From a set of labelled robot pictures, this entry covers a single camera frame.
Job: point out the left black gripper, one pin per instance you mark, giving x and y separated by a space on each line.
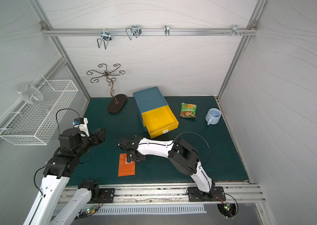
99 135

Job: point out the light blue mug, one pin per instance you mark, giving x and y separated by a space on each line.
213 116

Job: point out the horizontal aluminium rail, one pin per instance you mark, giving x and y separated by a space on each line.
146 32

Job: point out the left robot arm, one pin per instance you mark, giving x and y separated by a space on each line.
74 143

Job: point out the clear wine glass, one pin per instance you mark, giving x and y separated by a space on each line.
30 94

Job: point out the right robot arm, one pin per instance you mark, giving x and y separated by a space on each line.
181 154

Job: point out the small metal clip hook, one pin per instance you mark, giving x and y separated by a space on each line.
166 30

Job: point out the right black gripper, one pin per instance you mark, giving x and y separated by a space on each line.
130 153

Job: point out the double metal hook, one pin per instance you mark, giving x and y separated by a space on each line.
105 38

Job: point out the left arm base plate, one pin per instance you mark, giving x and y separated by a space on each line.
104 195

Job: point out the white wire basket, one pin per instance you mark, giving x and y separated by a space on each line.
32 124

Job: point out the green snack packet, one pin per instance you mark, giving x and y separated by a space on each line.
188 110

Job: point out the brown metal jewelry stand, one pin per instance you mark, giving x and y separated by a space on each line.
119 100

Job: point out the wire metal hook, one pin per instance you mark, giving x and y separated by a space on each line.
133 31

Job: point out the white vent strip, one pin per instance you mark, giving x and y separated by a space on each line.
169 209

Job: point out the orange postcard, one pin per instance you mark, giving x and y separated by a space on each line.
125 168

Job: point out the teal drawer cabinet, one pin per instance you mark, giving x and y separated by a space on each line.
147 100

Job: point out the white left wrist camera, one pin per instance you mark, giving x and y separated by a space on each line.
81 124

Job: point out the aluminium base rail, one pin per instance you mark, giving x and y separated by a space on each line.
175 193

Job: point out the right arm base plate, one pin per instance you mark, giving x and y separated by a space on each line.
195 195

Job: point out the green table mat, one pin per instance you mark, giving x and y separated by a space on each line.
214 144

